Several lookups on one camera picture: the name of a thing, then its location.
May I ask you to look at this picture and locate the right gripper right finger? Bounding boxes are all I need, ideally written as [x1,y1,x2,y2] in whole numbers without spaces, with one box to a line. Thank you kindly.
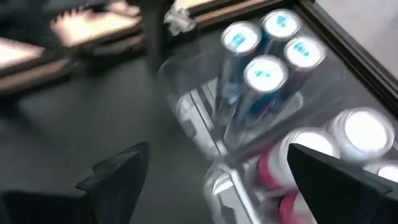
[286,142,398,224]

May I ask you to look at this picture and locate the wooden table board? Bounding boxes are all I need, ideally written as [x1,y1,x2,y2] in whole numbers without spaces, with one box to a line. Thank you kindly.
[0,0,280,68]

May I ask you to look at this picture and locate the clear plastic bin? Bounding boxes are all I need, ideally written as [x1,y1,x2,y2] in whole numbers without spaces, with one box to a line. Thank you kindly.
[203,105,398,224]
[158,46,312,156]

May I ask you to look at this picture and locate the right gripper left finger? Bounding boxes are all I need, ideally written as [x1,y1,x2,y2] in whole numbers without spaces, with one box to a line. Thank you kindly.
[0,141,151,224]

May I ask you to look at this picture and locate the silver blue Red Bull can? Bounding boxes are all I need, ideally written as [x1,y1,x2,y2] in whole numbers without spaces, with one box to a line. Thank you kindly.
[259,8,303,57]
[282,34,327,94]
[223,54,290,150]
[214,21,262,125]

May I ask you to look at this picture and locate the silver metal bracket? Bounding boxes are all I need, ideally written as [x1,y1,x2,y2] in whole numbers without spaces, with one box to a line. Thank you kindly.
[163,0,197,35]

